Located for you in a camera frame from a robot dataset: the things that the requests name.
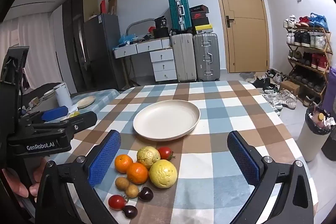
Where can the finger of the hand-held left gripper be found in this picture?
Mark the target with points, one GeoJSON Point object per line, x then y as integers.
{"type": "Point", "coordinates": [78, 121]}
{"type": "Point", "coordinates": [53, 113]}

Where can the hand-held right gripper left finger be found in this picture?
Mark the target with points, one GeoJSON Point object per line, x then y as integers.
{"type": "Point", "coordinates": [105, 158]}

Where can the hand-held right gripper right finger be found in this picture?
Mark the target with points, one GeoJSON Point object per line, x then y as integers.
{"type": "Point", "coordinates": [242, 158]}

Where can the orange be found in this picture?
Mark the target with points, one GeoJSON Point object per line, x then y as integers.
{"type": "Point", "coordinates": [137, 173]}
{"type": "Point", "coordinates": [123, 162]}

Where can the brown longan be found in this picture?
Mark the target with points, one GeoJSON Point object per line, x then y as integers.
{"type": "Point", "coordinates": [122, 183]}
{"type": "Point", "coordinates": [132, 191]}

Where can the bumpy yellow guava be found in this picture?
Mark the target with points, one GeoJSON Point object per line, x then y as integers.
{"type": "Point", "coordinates": [148, 157]}

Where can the red tomato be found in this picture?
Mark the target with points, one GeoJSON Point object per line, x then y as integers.
{"type": "Point", "coordinates": [165, 153]}
{"type": "Point", "coordinates": [116, 201]}

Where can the dark purple plum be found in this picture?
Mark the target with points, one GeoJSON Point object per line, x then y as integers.
{"type": "Point", "coordinates": [130, 212]}
{"type": "Point", "coordinates": [145, 193]}

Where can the smooth yellow guava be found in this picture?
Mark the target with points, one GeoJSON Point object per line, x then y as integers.
{"type": "Point", "coordinates": [163, 174]}

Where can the large cream plate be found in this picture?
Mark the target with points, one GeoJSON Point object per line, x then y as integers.
{"type": "Point", "coordinates": [165, 119]}

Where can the person's left hand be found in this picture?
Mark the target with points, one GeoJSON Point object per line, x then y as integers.
{"type": "Point", "coordinates": [15, 184]}

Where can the small yellow green fruit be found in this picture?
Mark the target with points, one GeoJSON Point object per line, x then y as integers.
{"type": "Point", "coordinates": [73, 114]}

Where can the small cream plate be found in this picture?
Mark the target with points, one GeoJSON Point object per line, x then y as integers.
{"type": "Point", "coordinates": [86, 102]}

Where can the white plastic jug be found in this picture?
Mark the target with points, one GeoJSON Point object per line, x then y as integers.
{"type": "Point", "coordinates": [63, 94]}

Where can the black chair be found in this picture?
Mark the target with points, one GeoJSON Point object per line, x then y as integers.
{"type": "Point", "coordinates": [44, 92]}

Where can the pale blue checked tablecloth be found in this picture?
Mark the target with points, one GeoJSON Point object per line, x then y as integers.
{"type": "Point", "coordinates": [105, 98]}

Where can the pile of loose sneakers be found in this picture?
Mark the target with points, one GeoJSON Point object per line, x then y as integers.
{"type": "Point", "coordinates": [275, 95]}

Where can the white trash bin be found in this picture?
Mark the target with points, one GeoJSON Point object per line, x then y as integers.
{"type": "Point", "coordinates": [312, 140]}

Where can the dark wardrobe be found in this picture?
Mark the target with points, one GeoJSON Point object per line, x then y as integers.
{"type": "Point", "coordinates": [72, 43]}

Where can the dark grey refrigerator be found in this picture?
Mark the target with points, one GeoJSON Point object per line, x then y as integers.
{"type": "Point", "coordinates": [99, 48]}

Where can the white curtain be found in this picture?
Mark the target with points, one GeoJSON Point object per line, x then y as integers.
{"type": "Point", "coordinates": [34, 32]}

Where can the small brown cardboard box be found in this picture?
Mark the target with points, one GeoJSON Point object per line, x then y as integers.
{"type": "Point", "coordinates": [290, 87]}

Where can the blue plastic bag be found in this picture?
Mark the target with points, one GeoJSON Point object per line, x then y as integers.
{"type": "Point", "coordinates": [126, 39]}

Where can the white desk with drawers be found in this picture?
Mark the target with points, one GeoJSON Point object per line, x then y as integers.
{"type": "Point", "coordinates": [162, 64]}

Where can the grey suitcase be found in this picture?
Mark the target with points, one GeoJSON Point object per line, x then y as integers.
{"type": "Point", "coordinates": [207, 56]}

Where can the purple cloth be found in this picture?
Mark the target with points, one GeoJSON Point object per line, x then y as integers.
{"type": "Point", "coordinates": [329, 90]}

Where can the tan cardboard box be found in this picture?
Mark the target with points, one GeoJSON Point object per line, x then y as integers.
{"type": "Point", "coordinates": [90, 3]}

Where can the beige suitcase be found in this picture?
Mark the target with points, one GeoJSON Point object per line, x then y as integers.
{"type": "Point", "coordinates": [183, 56]}

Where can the brown cardboard sheet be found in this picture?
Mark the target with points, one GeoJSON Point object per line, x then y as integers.
{"type": "Point", "coordinates": [113, 6]}

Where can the black bag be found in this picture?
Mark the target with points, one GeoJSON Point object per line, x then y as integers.
{"type": "Point", "coordinates": [161, 32]}

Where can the wooden shoe rack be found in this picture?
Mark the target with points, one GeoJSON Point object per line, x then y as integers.
{"type": "Point", "coordinates": [326, 61]}

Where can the tan wooden door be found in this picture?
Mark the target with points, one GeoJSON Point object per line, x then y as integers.
{"type": "Point", "coordinates": [244, 29]}

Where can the black labelled box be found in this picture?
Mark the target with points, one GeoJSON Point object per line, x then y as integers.
{"type": "Point", "coordinates": [160, 22]}

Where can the rows of racked sneakers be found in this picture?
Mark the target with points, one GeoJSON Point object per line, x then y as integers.
{"type": "Point", "coordinates": [305, 39]}

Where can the yellow black shoe box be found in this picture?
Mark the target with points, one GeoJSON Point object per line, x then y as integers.
{"type": "Point", "coordinates": [203, 28]}

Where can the teal suitcase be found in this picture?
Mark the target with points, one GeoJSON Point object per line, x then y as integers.
{"type": "Point", "coordinates": [178, 11]}

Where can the black red shoe box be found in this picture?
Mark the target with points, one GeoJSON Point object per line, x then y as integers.
{"type": "Point", "coordinates": [198, 8]}

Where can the grey curved metal frame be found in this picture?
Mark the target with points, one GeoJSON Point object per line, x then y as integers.
{"type": "Point", "coordinates": [131, 26]}

